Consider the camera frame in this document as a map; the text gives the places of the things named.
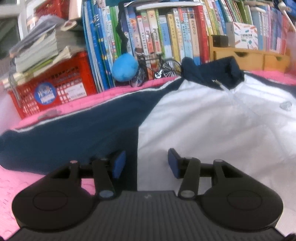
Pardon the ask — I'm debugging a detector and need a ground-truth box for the small black box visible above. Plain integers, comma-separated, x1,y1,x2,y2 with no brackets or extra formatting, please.
212,35,229,48

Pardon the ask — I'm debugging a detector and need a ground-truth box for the miniature bicycle model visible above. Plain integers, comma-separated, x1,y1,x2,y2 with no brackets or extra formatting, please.
129,48,182,87

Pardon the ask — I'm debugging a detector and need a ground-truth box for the navy and white jacket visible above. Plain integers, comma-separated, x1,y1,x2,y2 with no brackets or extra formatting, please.
0,56,296,235

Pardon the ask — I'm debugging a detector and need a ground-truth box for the stack of papers and books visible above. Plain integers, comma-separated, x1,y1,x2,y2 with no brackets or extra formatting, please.
1,15,86,89

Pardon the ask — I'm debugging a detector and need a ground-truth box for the row of upright books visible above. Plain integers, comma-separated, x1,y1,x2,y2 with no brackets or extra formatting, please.
81,1,295,92

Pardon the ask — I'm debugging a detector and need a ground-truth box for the pink bunny pattern mat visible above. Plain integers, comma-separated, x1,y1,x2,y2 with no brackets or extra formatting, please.
0,70,296,240

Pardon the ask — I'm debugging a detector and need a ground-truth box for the red plastic crate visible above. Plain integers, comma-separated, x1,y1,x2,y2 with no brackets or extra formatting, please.
5,1,97,118

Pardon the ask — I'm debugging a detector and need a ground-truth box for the blue plush ball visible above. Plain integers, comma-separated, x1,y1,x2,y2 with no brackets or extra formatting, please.
111,53,138,82

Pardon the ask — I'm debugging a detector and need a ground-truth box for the white label printer box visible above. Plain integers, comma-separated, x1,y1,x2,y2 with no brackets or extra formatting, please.
226,22,258,50

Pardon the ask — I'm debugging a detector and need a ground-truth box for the wooden drawer organizer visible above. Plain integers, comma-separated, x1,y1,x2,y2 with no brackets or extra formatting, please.
209,36,290,73

